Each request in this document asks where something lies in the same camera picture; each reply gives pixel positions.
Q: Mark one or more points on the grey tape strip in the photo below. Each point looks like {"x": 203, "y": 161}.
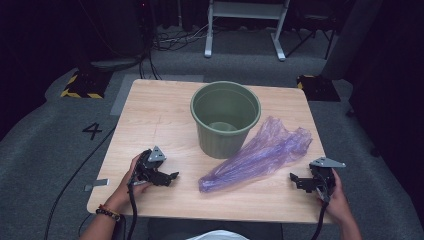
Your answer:
{"x": 98, "y": 183}

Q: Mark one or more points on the green plastic bin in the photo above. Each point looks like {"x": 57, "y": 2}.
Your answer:
{"x": 221, "y": 138}

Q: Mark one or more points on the black chair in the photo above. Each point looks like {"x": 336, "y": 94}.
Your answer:
{"x": 313, "y": 30}

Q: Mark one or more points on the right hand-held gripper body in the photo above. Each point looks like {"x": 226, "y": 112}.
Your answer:
{"x": 325, "y": 178}

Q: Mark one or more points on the person's right hand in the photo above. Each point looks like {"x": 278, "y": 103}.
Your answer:
{"x": 338, "y": 203}

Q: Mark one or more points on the person's left hand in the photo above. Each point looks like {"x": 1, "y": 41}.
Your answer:
{"x": 125, "y": 193}

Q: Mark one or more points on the white metal desk frame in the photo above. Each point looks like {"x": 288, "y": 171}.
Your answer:
{"x": 245, "y": 10}

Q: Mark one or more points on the person's dark trousers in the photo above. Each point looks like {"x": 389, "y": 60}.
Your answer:
{"x": 166, "y": 230}

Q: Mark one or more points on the dark stand with grey base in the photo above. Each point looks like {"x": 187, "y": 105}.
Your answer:
{"x": 116, "y": 63}

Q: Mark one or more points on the purple plastic bag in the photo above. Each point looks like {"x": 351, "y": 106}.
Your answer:
{"x": 263, "y": 155}

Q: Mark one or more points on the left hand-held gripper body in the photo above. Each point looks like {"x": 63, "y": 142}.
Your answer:
{"x": 148, "y": 168}

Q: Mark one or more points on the grey pillar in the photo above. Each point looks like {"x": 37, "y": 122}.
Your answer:
{"x": 353, "y": 40}

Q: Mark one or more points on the black yellow striped base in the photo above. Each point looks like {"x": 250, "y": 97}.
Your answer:
{"x": 86, "y": 83}
{"x": 320, "y": 88}

